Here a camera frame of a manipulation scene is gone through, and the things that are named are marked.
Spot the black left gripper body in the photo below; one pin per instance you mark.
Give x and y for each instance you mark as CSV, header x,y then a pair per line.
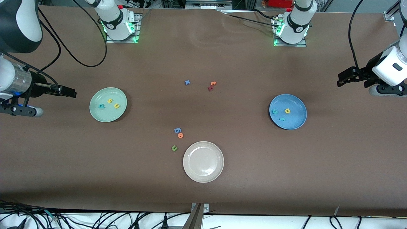
x,y
366,72

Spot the red box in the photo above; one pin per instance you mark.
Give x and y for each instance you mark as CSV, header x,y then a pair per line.
x,y
279,3

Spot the aluminium table edge bracket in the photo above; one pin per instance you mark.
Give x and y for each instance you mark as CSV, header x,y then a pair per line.
x,y
195,219

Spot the beige plate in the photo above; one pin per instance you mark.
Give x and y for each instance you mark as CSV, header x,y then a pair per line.
x,y
203,162

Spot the aluminium frame corner profile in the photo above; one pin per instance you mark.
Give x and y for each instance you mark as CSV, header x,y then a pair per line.
x,y
389,15

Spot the grey equipment box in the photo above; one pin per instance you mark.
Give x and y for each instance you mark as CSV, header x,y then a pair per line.
x,y
206,3

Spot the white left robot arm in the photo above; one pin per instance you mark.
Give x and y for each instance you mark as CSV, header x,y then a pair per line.
x,y
297,22

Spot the blue plate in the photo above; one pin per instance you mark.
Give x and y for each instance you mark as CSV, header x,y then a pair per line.
x,y
294,123

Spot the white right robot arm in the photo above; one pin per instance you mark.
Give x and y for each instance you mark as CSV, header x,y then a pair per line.
x,y
117,22

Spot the brown table cover sheet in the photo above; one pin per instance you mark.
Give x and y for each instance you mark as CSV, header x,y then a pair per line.
x,y
203,190

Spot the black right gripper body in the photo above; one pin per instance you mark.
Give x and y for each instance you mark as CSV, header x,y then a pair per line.
x,y
38,88

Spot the teal foam letter p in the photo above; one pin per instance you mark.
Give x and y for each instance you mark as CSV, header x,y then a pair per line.
x,y
100,106

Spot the light green plate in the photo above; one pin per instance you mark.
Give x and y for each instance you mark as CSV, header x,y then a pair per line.
x,y
108,115

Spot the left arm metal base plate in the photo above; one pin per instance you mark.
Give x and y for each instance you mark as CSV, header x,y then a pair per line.
x,y
286,45

